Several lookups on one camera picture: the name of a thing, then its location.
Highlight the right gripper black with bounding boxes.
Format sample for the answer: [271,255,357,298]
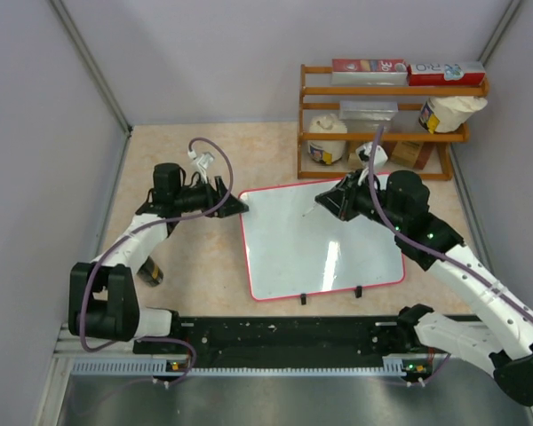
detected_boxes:
[316,169,405,233]

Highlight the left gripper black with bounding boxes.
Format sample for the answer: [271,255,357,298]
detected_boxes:
[173,176,248,218]

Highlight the whiteboard with pink frame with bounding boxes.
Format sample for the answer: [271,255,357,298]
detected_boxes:
[239,179,406,302]

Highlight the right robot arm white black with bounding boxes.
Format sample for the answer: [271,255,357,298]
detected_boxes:
[314,170,533,406]

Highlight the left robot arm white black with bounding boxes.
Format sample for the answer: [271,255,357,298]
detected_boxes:
[68,163,249,352]

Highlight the brown cardboard box left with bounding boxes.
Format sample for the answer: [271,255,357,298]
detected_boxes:
[346,141,364,170]

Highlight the brown cardboard box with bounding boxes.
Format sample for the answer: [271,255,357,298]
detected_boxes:
[346,141,364,170]
[389,141,434,170]

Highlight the white flour bag lower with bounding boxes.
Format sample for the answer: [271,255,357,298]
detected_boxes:
[306,113,350,166]

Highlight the white flour bag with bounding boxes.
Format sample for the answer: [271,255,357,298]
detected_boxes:
[306,113,350,166]
[418,96,488,134]

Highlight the wooden shelf rack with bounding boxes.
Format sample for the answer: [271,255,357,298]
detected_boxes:
[297,65,489,181]

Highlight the clear plastic container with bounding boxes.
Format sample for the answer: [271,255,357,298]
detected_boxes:
[338,100,399,133]

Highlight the brown cardboard box right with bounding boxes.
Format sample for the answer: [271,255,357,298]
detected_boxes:
[389,141,434,170]

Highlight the red foil box left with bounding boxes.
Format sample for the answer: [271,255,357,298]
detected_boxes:
[330,59,408,86]

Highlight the white flour bag upper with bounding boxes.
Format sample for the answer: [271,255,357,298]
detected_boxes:
[418,96,488,134]

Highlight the red white box right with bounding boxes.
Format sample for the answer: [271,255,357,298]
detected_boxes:
[408,61,486,86]

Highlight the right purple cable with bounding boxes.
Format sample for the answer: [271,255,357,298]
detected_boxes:
[367,126,533,336]

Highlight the purple cable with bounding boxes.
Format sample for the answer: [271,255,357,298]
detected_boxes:
[367,126,533,336]
[78,137,236,386]

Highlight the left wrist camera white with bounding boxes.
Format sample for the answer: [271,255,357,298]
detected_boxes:
[187,150,215,179]

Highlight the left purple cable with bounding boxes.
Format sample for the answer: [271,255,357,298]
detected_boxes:
[78,137,236,386]

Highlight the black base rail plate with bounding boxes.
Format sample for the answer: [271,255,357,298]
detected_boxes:
[132,315,427,369]

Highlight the grey slotted cable duct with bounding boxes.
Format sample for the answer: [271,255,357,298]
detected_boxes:
[72,359,189,376]

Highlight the aluminium frame post right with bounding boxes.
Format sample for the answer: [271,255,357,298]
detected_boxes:
[478,0,525,67]

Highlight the aluminium frame post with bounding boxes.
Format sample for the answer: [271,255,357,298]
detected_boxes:
[46,0,132,137]
[478,0,525,67]

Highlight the aluminium frame post left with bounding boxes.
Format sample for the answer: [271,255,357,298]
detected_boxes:
[46,0,132,137]

